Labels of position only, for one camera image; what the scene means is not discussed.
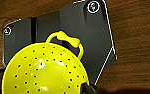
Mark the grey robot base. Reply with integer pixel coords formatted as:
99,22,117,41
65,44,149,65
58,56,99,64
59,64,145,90
1,0,119,86

